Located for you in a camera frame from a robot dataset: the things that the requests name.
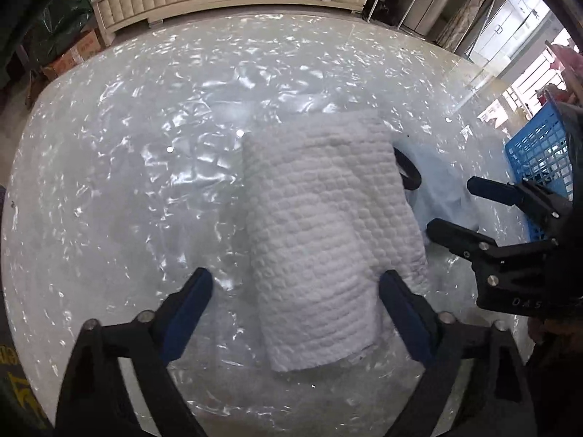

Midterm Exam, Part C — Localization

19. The pink clothing pile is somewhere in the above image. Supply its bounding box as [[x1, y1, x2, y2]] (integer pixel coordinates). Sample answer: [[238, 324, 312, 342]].
[[551, 41, 581, 71]]

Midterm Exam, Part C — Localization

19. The green plastic bag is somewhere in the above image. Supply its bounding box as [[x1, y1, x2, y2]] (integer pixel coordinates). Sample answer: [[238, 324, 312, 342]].
[[25, 0, 95, 58]]

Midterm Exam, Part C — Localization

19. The dark cloth with yellow print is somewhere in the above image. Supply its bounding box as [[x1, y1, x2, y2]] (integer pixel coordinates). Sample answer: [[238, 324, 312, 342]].
[[0, 341, 51, 433]]

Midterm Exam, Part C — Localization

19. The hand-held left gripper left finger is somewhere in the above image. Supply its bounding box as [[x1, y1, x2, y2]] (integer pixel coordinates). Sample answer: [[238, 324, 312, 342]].
[[55, 268, 214, 437]]

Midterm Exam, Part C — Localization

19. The patterned beige curtain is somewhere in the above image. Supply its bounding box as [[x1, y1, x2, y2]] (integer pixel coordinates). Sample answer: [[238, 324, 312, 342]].
[[437, 0, 504, 55]]

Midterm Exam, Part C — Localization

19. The cardboard box with red print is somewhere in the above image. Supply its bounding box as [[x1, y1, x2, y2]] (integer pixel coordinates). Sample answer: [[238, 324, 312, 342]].
[[42, 27, 106, 82]]

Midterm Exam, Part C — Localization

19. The glass sliding door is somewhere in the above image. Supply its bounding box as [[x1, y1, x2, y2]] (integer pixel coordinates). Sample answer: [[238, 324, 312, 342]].
[[469, 0, 552, 83]]

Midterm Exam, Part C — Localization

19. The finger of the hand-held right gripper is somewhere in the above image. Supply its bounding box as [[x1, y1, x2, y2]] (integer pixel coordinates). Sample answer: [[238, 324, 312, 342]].
[[467, 176, 574, 237], [426, 217, 559, 263]]

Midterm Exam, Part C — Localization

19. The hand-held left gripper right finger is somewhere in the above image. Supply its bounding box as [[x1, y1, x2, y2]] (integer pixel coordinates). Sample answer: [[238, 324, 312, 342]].
[[379, 270, 538, 437]]

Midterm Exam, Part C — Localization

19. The silver standing air conditioner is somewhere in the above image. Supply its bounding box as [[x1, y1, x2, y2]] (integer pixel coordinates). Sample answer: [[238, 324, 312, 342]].
[[403, 0, 461, 39]]

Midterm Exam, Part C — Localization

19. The white textured towel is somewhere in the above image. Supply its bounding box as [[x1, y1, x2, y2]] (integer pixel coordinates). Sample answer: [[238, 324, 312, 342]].
[[241, 109, 431, 373]]

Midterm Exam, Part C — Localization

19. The blue plastic basket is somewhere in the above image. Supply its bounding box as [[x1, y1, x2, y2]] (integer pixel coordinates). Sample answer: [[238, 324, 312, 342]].
[[504, 100, 577, 243]]

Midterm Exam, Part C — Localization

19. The light blue cloth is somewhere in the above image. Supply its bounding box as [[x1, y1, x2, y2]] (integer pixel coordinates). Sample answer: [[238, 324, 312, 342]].
[[401, 143, 481, 242]]

